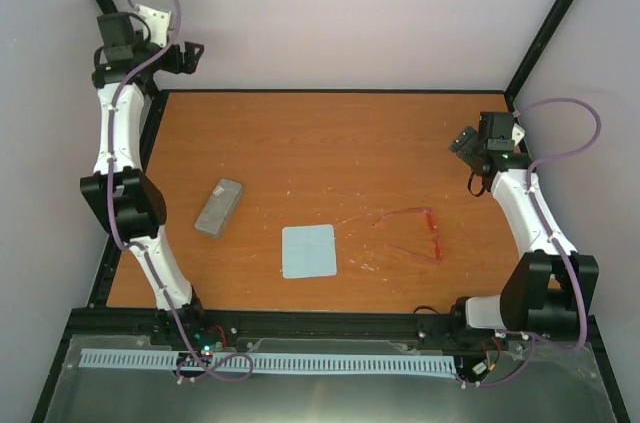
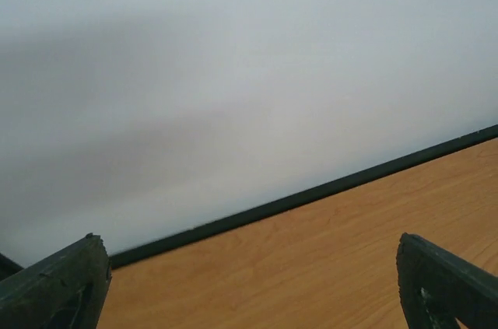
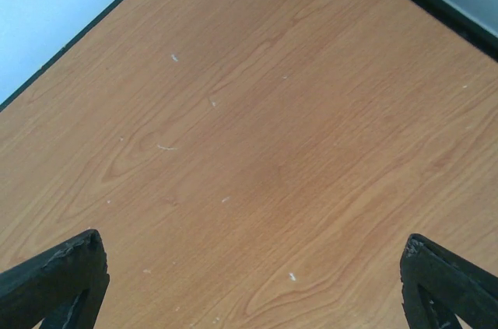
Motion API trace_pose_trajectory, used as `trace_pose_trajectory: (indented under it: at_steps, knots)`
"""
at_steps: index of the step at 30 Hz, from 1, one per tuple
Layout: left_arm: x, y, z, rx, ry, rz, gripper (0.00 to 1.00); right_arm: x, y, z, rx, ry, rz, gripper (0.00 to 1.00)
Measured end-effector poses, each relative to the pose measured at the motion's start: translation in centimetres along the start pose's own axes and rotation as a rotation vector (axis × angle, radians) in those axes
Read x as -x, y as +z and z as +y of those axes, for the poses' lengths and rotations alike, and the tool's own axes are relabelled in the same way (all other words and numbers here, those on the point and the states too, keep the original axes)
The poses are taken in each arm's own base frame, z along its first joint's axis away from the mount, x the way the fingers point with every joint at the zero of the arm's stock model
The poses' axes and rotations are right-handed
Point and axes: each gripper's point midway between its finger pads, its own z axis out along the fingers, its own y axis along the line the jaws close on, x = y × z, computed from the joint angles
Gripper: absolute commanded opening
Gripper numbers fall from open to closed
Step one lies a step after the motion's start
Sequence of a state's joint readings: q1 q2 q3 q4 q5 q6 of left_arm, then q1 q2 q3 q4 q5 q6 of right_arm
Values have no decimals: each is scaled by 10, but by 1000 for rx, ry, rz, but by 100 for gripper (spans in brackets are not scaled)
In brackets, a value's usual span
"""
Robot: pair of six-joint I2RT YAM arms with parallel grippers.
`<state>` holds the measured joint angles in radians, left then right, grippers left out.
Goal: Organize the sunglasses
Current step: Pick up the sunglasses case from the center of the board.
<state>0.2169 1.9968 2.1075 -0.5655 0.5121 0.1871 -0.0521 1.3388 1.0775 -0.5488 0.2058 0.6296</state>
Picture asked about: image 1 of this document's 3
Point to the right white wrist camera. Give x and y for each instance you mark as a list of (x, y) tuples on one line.
[(518, 134)]

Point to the red sunglasses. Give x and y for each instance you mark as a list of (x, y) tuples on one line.
[(427, 214)]

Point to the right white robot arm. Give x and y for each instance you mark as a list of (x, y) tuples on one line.
[(551, 288)]

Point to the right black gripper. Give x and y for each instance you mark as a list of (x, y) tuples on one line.
[(464, 144)]

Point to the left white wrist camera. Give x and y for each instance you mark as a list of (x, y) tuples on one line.
[(157, 24)]

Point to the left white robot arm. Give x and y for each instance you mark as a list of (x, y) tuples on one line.
[(136, 45)]

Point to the black aluminium frame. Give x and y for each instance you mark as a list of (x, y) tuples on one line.
[(96, 318)]

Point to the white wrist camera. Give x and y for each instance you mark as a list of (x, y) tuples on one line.
[(518, 134), (157, 24)]

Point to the light blue cleaning cloth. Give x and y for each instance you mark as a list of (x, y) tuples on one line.
[(308, 251)]

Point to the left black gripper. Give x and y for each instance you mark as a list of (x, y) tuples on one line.
[(187, 63)]

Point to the grey glasses case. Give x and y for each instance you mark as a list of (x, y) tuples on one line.
[(219, 208)]

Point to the light blue slotted cable duct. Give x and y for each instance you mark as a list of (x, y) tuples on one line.
[(274, 363)]

